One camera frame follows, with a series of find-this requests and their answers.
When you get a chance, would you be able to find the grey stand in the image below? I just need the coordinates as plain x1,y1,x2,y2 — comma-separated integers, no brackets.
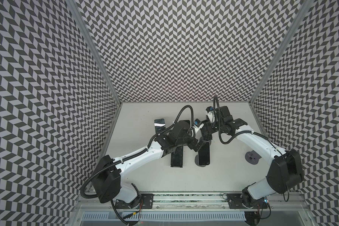
245,150,262,165
195,155,207,167

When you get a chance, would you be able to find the phone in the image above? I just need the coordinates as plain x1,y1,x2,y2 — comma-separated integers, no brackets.
170,146,183,168
154,118,166,134
201,120,212,141
198,142,210,167

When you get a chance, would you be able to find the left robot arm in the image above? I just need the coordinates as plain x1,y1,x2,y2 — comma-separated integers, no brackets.
91,119,204,208

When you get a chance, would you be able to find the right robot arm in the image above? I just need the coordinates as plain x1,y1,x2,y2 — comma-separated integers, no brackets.
194,106,304,208

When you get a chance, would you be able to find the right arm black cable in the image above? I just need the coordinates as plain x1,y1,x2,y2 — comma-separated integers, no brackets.
213,95,269,145

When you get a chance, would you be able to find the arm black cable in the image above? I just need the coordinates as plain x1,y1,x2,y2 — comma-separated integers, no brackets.
79,105,195,199
213,95,269,145

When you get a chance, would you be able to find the aluminium mounting rail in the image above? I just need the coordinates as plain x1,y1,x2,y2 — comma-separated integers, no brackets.
73,192,310,211

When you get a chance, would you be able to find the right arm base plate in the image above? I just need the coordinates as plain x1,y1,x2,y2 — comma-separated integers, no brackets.
226,193,268,210

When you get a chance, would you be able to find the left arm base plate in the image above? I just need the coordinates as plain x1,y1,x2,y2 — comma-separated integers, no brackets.
115,193,154,210

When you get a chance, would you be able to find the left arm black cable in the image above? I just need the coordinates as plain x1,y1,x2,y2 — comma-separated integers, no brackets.
79,105,195,199

